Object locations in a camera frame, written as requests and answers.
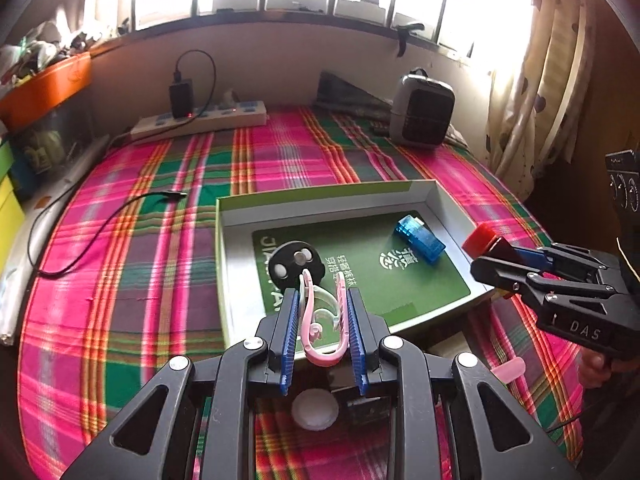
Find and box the red cap spice bottle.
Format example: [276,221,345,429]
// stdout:
[462,222,518,261]

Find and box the pink white clip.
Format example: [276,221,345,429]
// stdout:
[299,270,349,368]

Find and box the white round lid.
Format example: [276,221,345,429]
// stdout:
[291,388,340,431]

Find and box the black round disc gadget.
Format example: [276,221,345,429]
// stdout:
[267,240,326,292]

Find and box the blue transparent plastic case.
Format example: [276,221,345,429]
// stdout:
[395,214,446,264]

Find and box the black rectangular device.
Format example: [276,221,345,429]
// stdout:
[330,386,392,426]

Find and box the person right hand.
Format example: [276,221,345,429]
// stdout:
[577,348,639,389]

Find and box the green cardboard tray box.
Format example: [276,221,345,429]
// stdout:
[216,180,494,346]

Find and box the plaid pink green tablecloth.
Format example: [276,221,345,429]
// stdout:
[16,105,586,480]

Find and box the grey small fan heater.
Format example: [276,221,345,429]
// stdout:
[388,67,456,148]

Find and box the cream patterned curtain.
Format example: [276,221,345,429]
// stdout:
[482,0,596,200]

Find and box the white power strip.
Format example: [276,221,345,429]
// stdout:
[130,101,268,141]

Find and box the black folded item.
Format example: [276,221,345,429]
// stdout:
[314,70,392,122]

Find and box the black charger adapter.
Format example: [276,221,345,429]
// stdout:
[169,79,194,119]

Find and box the yellow green box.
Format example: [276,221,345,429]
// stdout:
[0,142,25,269]

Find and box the orange tray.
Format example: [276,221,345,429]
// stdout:
[1,53,91,134]

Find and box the black charging cable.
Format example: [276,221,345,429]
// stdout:
[25,48,218,279]

